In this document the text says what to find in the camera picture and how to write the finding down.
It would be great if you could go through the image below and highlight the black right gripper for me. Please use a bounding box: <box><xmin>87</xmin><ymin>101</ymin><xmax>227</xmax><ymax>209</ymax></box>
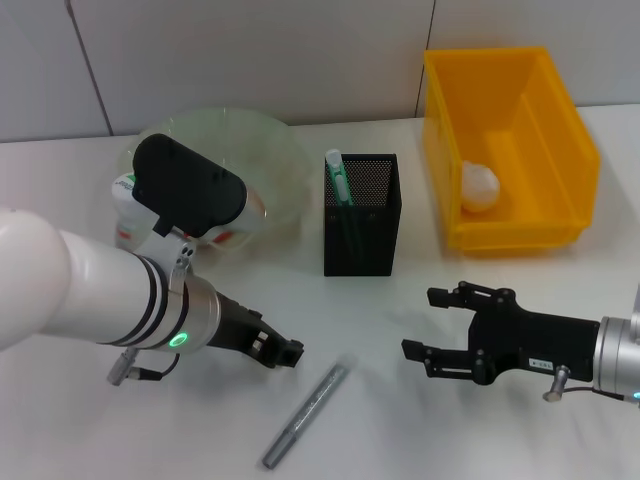
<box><xmin>400</xmin><ymin>281</ymin><xmax>601</xmax><ymax>387</ymax></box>

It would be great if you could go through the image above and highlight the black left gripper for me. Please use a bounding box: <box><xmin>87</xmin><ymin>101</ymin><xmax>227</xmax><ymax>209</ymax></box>
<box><xmin>206</xmin><ymin>293</ymin><xmax>305</xmax><ymax>371</ymax></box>

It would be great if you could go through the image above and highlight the white paper ball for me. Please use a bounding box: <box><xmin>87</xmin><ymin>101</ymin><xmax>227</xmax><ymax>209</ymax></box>
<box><xmin>459</xmin><ymin>160</ymin><xmax>501</xmax><ymax>214</ymax></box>

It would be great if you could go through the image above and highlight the mint green utility knife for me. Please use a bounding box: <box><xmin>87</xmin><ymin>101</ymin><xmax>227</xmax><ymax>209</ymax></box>
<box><xmin>324</xmin><ymin>148</ymin><xmax>366</xmax><ymax>264</ymax></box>

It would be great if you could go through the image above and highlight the clear green-label water bottle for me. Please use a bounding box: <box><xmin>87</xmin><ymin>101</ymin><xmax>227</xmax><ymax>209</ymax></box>
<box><xmin>110</xmin><ymin>172</ymin><xmax>157</xmax><ymax>250</ymax></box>

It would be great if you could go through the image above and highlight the grey marker pen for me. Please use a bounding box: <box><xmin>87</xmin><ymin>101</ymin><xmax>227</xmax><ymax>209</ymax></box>
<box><xmin>261</xmin><ymin>355</ymin><xmax>357</xmax><ymax>471</ymax></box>

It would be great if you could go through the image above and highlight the black mesh pen holder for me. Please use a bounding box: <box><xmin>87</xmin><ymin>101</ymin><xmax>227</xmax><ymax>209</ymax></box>
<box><xmin>323</xmin><ymin>153</ymin><xmax>403</xmax><ymax>278</ymax></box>

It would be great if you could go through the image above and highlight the wavy clear glass fruit plate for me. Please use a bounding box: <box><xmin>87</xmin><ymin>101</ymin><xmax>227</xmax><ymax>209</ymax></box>
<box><xmin>117</xmin><ymin>105</ymin><xmax>307</xmax><ymax>251</ymax></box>

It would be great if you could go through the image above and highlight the yellow plastic storage bin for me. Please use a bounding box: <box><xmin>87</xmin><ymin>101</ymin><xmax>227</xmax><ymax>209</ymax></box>
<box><xmin>423</xmin><ymin>46</ymin><xmax>601</xmax><ymax>253</ymax></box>

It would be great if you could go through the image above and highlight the right gripper plug with cable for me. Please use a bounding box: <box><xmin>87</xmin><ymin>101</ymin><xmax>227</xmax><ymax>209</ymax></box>
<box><xmin>542</xmin><ymin>364</ymin><xmax>626</xmax><ymax>404</ymax></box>

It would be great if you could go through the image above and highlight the gripper plug with cable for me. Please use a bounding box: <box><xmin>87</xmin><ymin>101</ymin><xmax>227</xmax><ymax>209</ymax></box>
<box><xmin>107</xmin><ymin>347</ymin><xmax>182</xmax><ymax>386</ymax></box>
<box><xmin>542</xmin><ymin>364</ymin><xmax>626</xmax><ymax>404</ymax></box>

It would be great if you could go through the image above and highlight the left gripper plug with cable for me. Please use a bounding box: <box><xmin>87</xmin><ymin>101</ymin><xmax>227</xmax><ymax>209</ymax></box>
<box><xmin>107</xmin><ymin>347</ymin><xmax>182</xmax><ymax>386</ymax></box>

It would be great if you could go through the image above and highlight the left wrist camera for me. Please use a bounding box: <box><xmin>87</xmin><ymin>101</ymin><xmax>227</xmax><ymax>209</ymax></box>
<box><xmin>130</xmin><ymin>132</ymin><xmax>267</xmax><ymax>240</ymax></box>

